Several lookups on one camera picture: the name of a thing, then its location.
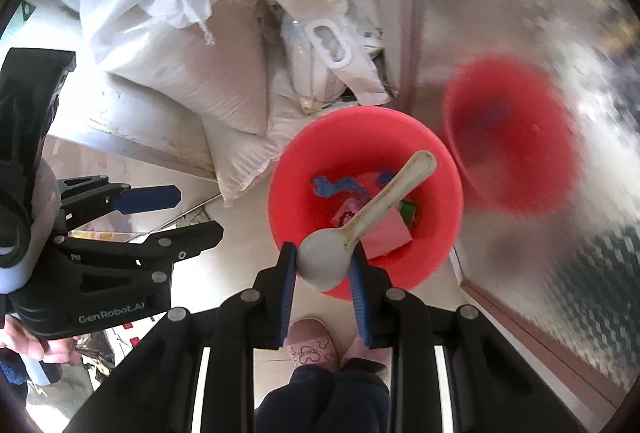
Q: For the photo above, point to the pink slipper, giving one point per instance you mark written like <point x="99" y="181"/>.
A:
<point x="367" y="349"/>
<point x="310" y="345"/>

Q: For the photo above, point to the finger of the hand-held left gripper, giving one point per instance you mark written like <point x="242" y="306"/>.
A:
<point x="190" y="238"/>
<point x="150" y="198"/>

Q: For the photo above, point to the large white woven sack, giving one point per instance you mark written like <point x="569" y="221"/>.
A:
<point x="175" y="53"/>

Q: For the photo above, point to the person's dark trousers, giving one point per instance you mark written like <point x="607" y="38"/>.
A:
<point x="325" y="403"/>

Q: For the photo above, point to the small white woven sack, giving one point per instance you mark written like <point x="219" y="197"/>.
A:
<point x="240" y="153"/>

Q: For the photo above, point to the metal cabinet door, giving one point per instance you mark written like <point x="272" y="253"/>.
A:
<point x="525" y="3"/>

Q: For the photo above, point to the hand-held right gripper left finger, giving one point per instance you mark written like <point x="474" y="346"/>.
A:
<point x="287" y="293"/>

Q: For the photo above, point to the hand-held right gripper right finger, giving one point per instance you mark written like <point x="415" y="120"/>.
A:
<point x="359" y="298"/>

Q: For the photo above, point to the white plastic spoon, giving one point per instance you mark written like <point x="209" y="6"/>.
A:
<point x="325" y="258"/>

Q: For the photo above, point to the red plastic bin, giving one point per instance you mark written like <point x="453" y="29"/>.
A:
<point x="425" y="193"/>

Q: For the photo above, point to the small green packet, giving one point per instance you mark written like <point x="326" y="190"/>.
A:
<point x="409" y="212"/>

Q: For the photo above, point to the person's left hand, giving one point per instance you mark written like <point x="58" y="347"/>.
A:
<point x="30" y="338"/>

